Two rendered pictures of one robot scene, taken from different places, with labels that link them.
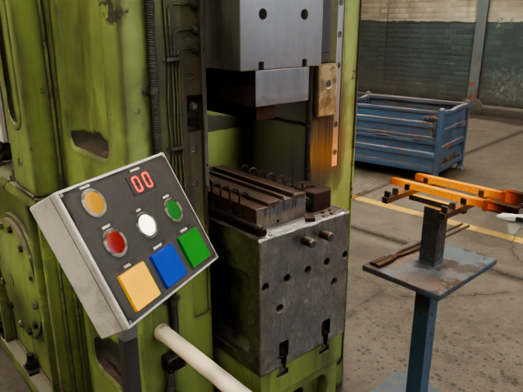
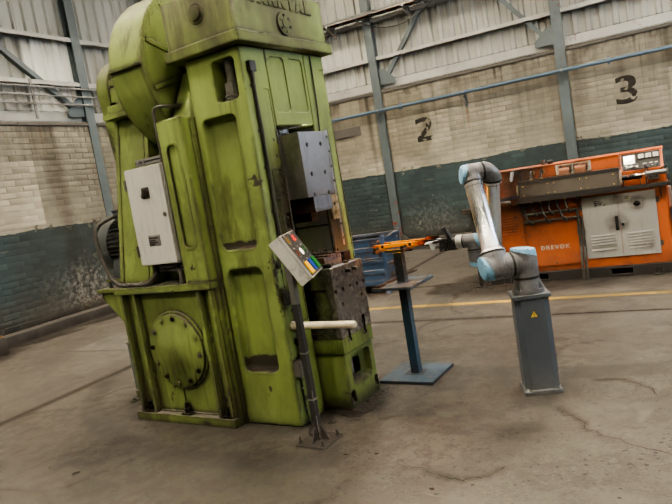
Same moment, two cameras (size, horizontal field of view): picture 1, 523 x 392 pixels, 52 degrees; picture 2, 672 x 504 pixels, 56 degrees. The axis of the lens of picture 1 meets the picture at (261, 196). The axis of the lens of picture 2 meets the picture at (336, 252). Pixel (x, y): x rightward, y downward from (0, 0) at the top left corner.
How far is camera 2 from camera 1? 254 cm
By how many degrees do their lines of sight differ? 20
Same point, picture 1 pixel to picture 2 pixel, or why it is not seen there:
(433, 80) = (364, 227)
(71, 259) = (287, 258)
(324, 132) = (337, 227)
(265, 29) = (313, 179)
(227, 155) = not seen: hidden behind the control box
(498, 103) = (420, 234)
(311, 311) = (355, 308)
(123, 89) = (265, 211)
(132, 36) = (265, 190)
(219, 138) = not seen: hidden behind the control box
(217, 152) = not seen: hidden behind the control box
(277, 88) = (321, 203)
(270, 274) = (336, 285)
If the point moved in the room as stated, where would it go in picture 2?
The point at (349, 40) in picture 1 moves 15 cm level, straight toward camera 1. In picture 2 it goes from (337, 182) to (341, 182)
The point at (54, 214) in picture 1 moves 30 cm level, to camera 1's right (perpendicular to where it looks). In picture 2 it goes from (279, 244) to (333, 233)
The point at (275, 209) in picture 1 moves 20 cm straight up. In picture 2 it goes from (330, 258) to (325, 227)
